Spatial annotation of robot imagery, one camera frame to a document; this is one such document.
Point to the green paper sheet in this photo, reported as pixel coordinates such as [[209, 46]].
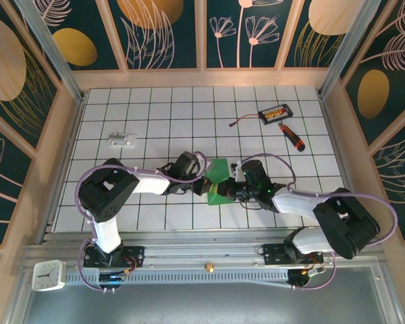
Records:
[[221, 170]]

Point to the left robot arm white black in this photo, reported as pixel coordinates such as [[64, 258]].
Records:
[[152, 184]]

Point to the white square clock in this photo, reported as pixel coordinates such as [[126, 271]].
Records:
[[49, 276]]

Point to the orange black utility knife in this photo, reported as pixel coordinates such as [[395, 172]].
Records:
[[292, 138]]

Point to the black tray with gold connectors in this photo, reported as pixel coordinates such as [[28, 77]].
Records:
[[275, 114]]

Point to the small brass knob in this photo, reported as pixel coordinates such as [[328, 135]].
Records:
[[208, 267]]

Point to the grey metal panel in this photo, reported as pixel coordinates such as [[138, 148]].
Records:
[[202, 303]]

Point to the power wiring with connector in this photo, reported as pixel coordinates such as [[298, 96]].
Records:
[[312, 271], [111, 278]]

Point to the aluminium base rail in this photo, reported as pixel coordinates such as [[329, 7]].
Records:
[[202, 251]]

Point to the white plastic bracket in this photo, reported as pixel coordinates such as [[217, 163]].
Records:
[[121, 140]]

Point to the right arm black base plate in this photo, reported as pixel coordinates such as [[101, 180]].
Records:
[[273, 254]]

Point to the aluminium side rail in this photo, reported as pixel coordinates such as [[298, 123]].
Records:
[[329, 118], [64, 168]]

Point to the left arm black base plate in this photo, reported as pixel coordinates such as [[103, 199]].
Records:
[[135, 256]]

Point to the aluminium frame post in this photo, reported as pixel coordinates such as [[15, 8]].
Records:
[[53, 50], [347, 50]]

